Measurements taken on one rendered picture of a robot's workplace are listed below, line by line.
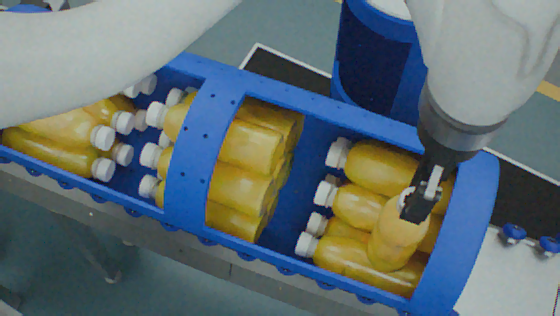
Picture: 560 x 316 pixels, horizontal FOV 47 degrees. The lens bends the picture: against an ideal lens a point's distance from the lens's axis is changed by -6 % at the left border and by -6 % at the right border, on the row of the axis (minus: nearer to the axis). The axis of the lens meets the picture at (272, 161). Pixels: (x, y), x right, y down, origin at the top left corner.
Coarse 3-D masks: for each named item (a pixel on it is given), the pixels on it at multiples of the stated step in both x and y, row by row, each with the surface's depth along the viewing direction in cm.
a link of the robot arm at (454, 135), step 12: (420, 96) 65; (420, 108) 65; (432, 108) 61; (432, 120) 63; (444, 120) 61; (504, 120) 60; (432, 132) 64; (444, 132) 62; (456, 132) 61; (468, 132) 61; (480, 132) 60; (492, 132) 61; (444, 144) 64; (456, 144) 63; (468, 144) 63; (480, 144) 63
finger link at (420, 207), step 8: (416, 192) 73; (424, 192) 70; (440, 192) 70; (416, 200) 73; (424, 200) 73; (432, 200) 70; (408, 208) 77; (416, 208) 75; (424, 208) 74; (432, 208) 74; (408, 216) 78; (416, 216) 77; (424, 216) 77
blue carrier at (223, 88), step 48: (144, 96) 128; (240, 96) 101; (288, 96) 103; (0, 144) 123; (144, 144) 128; (192, 144) 99; (96, 192) 110; (192, 192) 100; (288, 192) 124; (480, 192) 94; (240, 240) 104; (288, 240) 118; (480, 240) 92; (432, 288) 95
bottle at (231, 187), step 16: (160, 160) 107; (224, 176) 105; (240, 176) 105; (256, 176) 105; (272, 176) 106; (208, 192) 105; (224, 192) 105; (240, 192) 104; (256, 192) 104; (240, 208) 105; (256, 208) 104
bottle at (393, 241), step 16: (384, 208) 92; (384, 224) 91; (400, 224) 89; (368, 240) 104; (384, 240) 94; (400, 240) 91; (416, 240) 91; (368, 256) 104; (384, 256) 98; (400, 256) 97
